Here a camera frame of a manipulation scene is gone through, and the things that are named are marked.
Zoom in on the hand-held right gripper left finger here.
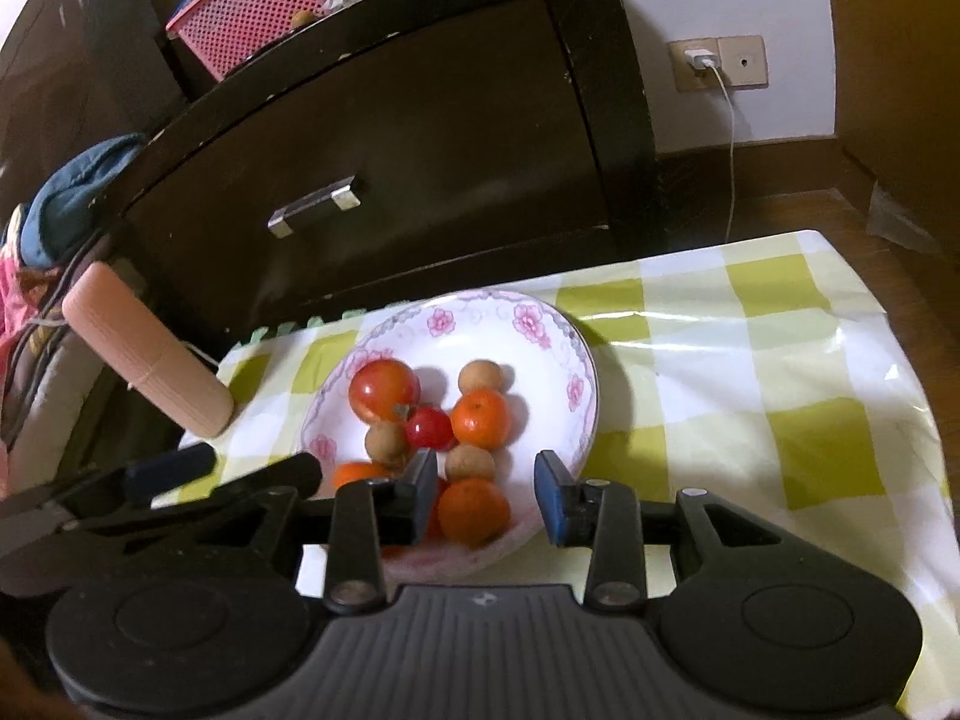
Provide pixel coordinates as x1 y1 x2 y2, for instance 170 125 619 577
161 450 438 611

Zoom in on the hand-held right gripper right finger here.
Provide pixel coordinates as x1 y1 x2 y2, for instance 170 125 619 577
532 450 811 611

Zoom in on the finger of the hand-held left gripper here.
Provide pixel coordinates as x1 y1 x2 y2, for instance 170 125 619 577
75 454 323 541
0 444 218 537

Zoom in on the small orange mandarin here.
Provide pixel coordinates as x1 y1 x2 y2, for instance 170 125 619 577
450 388 512 446
330 461 395 492
437 478 512 548

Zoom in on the brown longan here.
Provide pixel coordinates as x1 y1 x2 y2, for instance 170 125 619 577
445 444 497 482
457 360 501 395
365 421 412 468

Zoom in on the small red tomato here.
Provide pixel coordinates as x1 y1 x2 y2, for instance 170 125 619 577
403 405 455 449

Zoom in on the large red tomato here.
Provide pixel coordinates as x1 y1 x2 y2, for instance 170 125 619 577
349 358 421 423

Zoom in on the white floral plate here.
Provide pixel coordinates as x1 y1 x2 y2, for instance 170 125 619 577
298 289 601 582

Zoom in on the pink ribbed cylinder bottle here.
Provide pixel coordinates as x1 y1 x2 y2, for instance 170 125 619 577
61 261 235 440

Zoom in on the green foam mat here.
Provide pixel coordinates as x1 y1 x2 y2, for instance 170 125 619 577
229 307 368 350

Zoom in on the green white checkered tablecloth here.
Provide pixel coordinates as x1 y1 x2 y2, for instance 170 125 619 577
150 229 960 720

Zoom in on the pink floral blanket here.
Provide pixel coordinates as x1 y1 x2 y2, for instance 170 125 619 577
0 236 38 361

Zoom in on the blue cloth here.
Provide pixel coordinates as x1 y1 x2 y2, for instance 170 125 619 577
19 133 147 267

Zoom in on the dark wooden cabinet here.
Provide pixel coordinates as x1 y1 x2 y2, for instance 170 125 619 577
97 0 661 361

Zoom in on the pink plastic basket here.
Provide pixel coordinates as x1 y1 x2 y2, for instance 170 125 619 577
165 0 346 83

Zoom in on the brown wooden door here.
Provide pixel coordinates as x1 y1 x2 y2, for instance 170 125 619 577
821 0 960 241

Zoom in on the silver drawer handle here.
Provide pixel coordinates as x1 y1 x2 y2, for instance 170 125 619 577
268 176 361 239

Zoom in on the white charger cable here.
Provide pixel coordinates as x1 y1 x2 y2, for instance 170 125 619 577
716 67 740 245

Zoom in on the beige wall socket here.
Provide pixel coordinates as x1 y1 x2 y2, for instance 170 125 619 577
669 34 770 95

